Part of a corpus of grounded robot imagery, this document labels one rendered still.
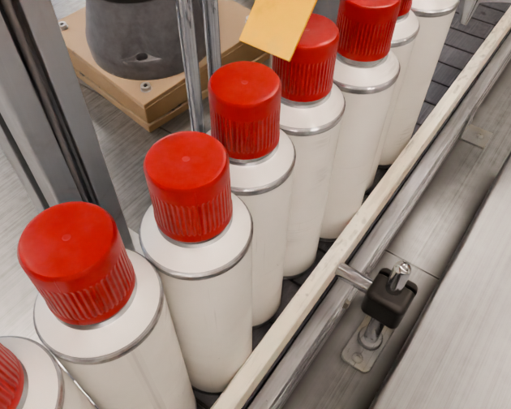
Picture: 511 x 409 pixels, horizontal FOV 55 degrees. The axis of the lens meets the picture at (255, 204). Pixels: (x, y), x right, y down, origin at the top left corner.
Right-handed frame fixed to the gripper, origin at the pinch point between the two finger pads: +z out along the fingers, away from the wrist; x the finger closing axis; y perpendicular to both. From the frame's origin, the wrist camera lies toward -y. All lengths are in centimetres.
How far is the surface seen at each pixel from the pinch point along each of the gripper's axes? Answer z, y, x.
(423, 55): 4.5, 2.6, -21.8
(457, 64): 5.4, 1.9, 1.6
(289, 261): 20.8, 1.5, -30.5
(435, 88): 8.3, 1.6, -3.4
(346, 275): 19.9, 5.6, -29.4
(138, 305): 15, 2, -49
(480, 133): 11.3, 7.8, 0.3
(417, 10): 1.8, 1.4, -24.2
